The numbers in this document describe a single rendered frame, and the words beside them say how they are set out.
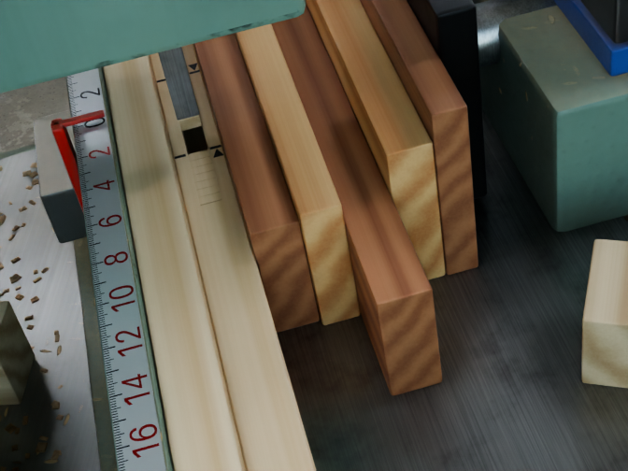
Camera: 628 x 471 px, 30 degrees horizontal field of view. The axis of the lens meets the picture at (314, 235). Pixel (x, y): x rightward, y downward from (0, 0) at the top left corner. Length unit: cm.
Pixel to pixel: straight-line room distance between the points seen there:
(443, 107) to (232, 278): 9
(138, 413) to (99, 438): 21
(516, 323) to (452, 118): 8
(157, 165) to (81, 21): 7
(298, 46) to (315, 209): 11
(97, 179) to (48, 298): 20
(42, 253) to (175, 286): 27
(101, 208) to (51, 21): 7
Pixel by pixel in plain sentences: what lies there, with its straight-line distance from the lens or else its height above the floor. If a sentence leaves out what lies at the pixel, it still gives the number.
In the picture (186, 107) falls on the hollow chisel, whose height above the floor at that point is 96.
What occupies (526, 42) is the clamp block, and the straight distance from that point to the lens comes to 46.
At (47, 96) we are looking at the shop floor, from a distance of 224.
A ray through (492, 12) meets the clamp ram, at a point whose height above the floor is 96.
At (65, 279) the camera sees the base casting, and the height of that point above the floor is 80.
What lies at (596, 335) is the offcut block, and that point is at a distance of 39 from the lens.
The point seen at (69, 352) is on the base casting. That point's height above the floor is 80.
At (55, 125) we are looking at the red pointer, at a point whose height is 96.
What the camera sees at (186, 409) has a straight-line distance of 36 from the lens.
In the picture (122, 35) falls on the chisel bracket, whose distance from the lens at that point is 40.
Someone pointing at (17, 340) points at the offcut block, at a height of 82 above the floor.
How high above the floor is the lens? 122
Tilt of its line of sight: 43 degrees down
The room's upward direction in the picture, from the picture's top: 11 degrees counter-clockwise
